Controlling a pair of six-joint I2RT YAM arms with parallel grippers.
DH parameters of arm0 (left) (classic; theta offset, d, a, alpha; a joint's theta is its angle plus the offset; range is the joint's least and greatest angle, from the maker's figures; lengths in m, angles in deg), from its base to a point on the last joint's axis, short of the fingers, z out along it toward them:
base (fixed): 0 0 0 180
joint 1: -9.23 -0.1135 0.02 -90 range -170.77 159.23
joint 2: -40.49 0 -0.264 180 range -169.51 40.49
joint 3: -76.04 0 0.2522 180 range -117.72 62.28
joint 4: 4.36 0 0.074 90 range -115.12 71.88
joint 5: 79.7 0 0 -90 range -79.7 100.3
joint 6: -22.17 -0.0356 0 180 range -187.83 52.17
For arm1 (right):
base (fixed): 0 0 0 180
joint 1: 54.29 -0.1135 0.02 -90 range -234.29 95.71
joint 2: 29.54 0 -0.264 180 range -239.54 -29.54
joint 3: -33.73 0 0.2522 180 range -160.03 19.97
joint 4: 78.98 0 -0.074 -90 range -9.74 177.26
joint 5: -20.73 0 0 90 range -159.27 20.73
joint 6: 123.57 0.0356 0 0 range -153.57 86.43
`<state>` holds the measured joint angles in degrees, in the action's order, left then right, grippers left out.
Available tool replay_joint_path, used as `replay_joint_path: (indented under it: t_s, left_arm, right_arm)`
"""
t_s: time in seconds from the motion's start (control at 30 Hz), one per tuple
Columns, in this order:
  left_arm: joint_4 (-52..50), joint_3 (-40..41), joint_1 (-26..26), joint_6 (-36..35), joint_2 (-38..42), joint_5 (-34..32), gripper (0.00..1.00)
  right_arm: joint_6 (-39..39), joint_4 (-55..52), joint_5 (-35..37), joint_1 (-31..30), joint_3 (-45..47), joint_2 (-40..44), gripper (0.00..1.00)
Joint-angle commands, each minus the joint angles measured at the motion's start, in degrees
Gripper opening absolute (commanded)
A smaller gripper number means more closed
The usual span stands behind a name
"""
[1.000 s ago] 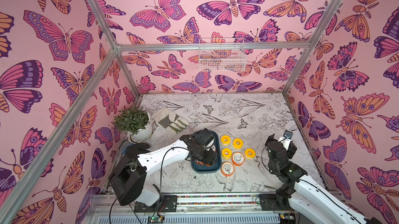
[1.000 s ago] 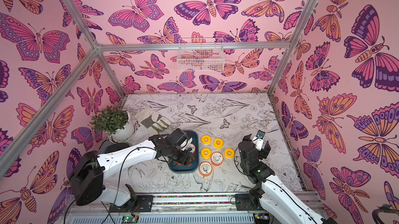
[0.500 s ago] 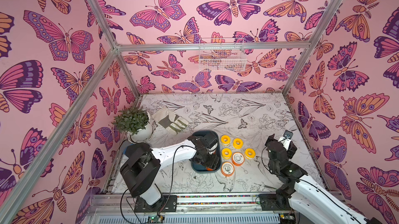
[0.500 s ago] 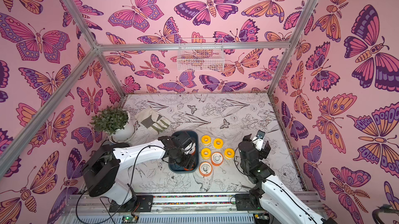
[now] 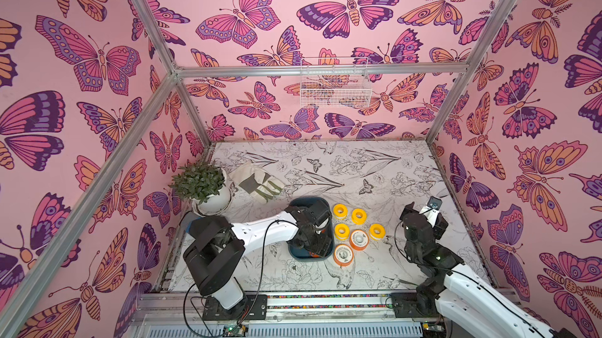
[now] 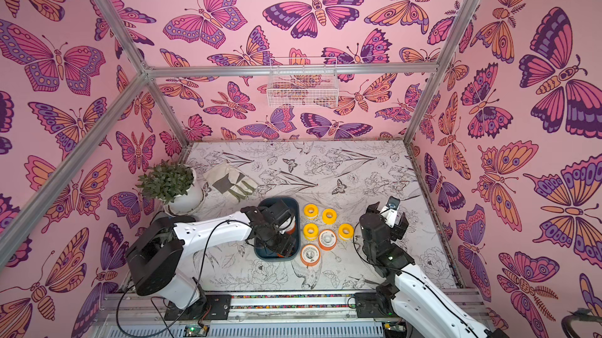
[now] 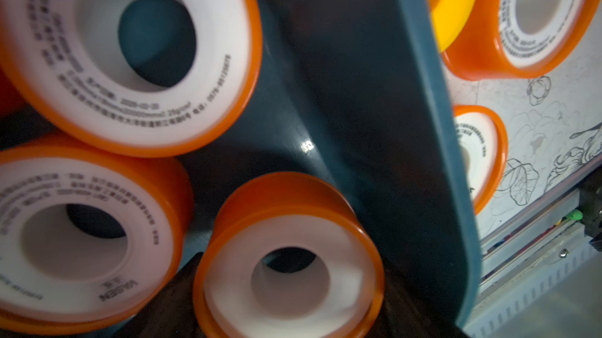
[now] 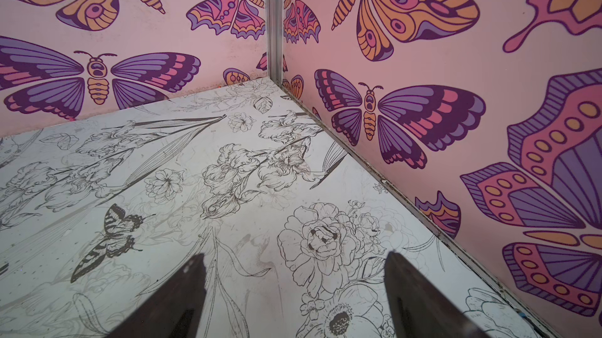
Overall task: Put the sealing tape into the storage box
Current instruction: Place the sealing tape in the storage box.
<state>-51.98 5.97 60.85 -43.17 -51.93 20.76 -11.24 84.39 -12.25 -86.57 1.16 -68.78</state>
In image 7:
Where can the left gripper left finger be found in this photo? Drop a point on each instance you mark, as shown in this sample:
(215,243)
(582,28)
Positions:
(171,312)

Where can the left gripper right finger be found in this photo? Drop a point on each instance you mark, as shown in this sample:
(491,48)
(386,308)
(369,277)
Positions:
(403,314)

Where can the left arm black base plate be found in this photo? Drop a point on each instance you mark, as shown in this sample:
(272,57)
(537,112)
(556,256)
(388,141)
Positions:
(590,206)

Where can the teal plastic storage tray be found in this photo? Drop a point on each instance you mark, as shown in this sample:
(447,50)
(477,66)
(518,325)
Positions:
(350,92)

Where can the orange sealing tape roll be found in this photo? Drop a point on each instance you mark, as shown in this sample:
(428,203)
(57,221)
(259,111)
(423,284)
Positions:
(143,78)
(484,147)
(288,258)
(88,237)
(518,39)

